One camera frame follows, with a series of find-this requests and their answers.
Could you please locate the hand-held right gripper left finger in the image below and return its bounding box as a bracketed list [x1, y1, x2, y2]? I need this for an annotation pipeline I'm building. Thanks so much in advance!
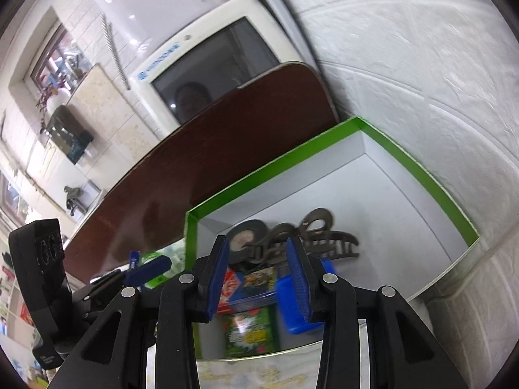
[49, 235, 232, 389]

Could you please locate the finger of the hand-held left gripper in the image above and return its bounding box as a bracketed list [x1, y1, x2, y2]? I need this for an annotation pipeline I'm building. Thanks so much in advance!
[91, 269, 128, 292]
[126, 255, 171, 288]

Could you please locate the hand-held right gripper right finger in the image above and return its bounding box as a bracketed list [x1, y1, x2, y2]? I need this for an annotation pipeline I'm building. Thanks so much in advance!
[285, 235, 479, 389]

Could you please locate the red and blue card box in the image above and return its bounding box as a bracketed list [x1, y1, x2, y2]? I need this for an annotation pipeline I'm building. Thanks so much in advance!
[217, 265, 278, 314]

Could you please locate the blue square plastic box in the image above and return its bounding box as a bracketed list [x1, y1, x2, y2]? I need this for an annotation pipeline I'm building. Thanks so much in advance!
[276, 257, 337, 335]

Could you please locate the brown hair claw clip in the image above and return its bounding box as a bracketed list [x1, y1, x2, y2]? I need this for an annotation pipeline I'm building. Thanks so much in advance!
[298, 208, 361, 260]
[245, 223, 305, 266]

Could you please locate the black tape roll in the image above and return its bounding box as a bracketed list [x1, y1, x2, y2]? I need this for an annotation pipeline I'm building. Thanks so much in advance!
[226, 219, 276, 272]

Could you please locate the small green printed box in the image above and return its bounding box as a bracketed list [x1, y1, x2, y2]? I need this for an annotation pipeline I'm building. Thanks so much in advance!
[221, 306, 280, 359]

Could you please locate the green cardboard box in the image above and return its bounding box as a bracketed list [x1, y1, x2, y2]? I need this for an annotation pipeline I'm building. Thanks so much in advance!
[184, 116, 481, 361]

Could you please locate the white storage shelf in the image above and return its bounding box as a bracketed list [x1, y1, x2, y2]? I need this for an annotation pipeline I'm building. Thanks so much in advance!
[0, 251, 37, 373]

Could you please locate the giraffe printed cloth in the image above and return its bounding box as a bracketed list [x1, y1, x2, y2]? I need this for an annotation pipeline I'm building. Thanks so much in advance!
[195, 348, 325, 389]

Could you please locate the brown wooden headboard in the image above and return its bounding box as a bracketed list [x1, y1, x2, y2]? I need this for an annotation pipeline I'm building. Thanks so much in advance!
[63, 62, 339, 280]

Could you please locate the beige stone slab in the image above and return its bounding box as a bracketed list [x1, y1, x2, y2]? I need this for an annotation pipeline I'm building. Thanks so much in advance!
[67, 64, 163, 163]

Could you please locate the purple leafed plant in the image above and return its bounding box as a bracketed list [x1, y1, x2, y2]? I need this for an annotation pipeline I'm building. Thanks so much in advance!
[34, 81, 61, 134]

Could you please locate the white round vase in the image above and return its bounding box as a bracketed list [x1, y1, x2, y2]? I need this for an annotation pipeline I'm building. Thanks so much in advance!
[46, 89, 71, 114]

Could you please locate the white purifier with screen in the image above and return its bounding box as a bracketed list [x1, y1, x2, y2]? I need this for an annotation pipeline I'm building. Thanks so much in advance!
[132, 0, 309, 130]

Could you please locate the white flat panel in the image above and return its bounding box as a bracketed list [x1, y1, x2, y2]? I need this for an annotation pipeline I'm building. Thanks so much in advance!
[251, 0, 321, 67]

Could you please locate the white water tank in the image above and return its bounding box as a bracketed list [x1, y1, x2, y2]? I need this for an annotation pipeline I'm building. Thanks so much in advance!
[79, 0, 244, 74]

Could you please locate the dark green wall holder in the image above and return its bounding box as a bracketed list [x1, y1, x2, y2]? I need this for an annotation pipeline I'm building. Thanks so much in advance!
[42, 105, 94, 165]

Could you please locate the metal flexible hose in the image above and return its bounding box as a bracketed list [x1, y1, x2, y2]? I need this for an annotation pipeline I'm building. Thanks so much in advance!
[101, 13, 130, 90]

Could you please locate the small wall window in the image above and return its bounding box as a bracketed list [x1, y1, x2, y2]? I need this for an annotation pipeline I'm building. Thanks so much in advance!
[24, 20, 90, 94]

